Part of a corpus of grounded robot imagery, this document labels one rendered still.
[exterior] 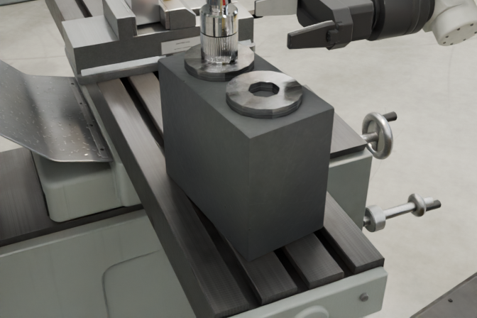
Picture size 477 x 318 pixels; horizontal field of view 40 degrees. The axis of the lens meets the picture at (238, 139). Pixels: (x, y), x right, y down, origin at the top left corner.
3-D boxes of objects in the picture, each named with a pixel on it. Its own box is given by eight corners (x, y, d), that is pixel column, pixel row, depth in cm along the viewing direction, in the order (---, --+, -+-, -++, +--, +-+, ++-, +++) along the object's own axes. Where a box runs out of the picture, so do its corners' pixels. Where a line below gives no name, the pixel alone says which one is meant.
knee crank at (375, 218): (430, 199, 161) (434, 180, 158) (446, 214, 157) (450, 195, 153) (353, 223, 154) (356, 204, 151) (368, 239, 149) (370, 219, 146)
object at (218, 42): (245, 57, 83) (245, 17, 80) (215, 68, 80) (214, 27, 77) (223, 45, 86) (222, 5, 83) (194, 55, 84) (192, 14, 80)
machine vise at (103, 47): (229, 22, 139) (228, -28, 133) (257, 52, 128) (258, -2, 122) (64, 50, 129) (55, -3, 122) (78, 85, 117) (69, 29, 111)
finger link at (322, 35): (287, 27, 79) (333, 20, 80) (285, 51, 80) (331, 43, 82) (292, 33, 77) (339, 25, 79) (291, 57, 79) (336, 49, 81)
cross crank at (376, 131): (375, 139, 167) (381, 99, 160) (403, 165, 158) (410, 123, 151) (321, 153, 162) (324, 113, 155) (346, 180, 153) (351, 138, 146)
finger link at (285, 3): (255, 20, 88) (297, 13, 90) (256, -2, 86) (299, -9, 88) (251, 15, 89) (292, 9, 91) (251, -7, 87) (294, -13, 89)
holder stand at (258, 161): (234, 147, 101) (234, 28, 90) (324, 228, 86) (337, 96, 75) (165, 172, 96) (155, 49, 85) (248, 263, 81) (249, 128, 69)
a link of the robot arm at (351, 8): (295, -34, 87) (373, -44, 91) (292, 33, 93) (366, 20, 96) (340, 1, 78) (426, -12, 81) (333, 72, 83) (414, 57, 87)
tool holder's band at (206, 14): (245, 17, 80) (245, 9, 79) (214, 27, 77) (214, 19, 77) (222, 5, 83) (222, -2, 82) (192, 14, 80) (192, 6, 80)
